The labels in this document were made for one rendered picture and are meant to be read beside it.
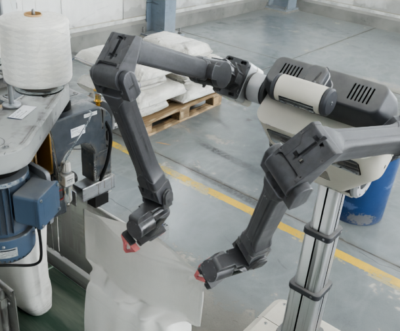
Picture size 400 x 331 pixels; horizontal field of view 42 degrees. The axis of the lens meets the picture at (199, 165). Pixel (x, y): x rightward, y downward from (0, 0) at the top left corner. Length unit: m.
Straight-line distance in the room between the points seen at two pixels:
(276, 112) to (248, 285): 1.65
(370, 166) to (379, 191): 2.15
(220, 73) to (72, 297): 1.30
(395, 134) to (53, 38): 0.78
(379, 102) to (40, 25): 0.84
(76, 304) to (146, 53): 1.37
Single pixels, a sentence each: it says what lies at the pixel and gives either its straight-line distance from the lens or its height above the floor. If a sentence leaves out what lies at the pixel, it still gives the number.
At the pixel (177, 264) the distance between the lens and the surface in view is 1.52.
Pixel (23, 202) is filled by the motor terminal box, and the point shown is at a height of 1.29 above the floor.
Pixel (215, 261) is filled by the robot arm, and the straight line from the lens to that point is 1.28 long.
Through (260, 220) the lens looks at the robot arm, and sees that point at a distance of 1.12.
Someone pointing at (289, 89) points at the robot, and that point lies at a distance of 1.33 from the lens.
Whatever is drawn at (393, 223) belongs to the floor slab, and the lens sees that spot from 3.87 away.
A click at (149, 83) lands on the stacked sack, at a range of 4.52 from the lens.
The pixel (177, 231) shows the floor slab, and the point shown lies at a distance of 3.38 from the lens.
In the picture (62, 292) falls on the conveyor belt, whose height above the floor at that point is 0.38.
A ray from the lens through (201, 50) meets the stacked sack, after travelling 5.04.
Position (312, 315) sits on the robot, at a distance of 2.06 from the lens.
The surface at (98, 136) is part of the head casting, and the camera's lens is 1.73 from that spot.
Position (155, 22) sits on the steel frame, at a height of 0.19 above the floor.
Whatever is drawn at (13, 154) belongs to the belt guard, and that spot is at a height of 1.41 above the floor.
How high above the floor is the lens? 1.99
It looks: 29 degrees down
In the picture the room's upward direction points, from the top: 5 degrees clockwise
